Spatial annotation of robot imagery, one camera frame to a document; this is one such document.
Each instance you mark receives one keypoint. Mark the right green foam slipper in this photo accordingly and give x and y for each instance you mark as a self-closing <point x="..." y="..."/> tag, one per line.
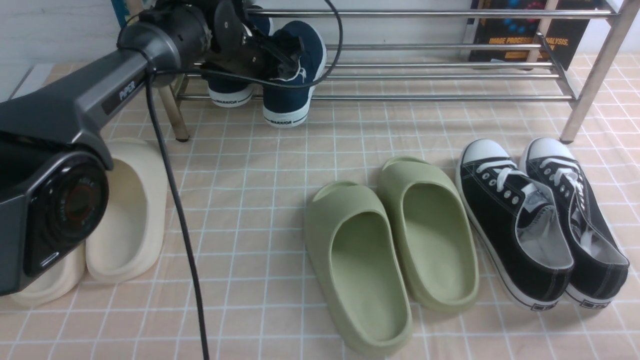
<point x="431" y="233"/>

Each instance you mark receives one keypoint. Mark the black image processing book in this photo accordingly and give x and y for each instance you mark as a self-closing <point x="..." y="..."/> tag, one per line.
<point x="563" y="35"/>

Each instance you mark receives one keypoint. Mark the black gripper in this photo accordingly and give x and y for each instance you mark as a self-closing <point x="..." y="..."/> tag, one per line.
<point x="240" y="48"/>

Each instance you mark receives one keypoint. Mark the metal shoe rack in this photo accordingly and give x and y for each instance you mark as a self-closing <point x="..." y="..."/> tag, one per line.
<point x="541" y="60"/>

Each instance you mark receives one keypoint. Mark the left green foam slipper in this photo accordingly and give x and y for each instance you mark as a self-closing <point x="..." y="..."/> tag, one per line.
<point x="349" y="241"/>

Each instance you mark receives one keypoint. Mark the teal yellow book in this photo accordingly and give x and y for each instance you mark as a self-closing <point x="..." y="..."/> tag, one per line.
<point x="121" y="11"/>

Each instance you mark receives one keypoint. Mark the green foam slipper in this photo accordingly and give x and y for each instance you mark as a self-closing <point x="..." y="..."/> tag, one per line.
<point x="431" y="233"/>
<point x="349" y="241"/>

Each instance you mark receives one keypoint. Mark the black canvas sneaker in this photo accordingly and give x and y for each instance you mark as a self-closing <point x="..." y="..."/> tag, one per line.
<point x="600" y="267"/>
<point x="517" y="220"/>

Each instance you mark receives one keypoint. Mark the navy canvas shoe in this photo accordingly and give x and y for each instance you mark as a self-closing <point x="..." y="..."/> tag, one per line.
<point x="228" y="93"/>
<point x="287" y="108"/>

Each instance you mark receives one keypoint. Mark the cream foam slipper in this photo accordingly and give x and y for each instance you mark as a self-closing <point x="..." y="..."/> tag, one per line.
<point x="129" y="239"/>
<point x="55" y="282"/>

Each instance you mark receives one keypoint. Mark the right cream foam slipper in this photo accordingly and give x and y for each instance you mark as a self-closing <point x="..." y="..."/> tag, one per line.
<point x="129" y="239"/>

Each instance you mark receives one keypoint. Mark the left cream foam slipper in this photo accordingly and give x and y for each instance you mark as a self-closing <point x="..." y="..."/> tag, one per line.
<point x="55" y="282"/>

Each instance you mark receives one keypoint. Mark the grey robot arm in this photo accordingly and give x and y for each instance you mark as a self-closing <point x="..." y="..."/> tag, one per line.
<point x="53" y="160"/>

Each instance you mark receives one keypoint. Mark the right black canvas sneaker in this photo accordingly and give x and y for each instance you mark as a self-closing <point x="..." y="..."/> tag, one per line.
<point x="600" y="267"/>

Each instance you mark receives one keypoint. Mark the left black canvas sneaker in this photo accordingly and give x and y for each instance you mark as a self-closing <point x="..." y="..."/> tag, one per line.
<point x="517" y="220"/>

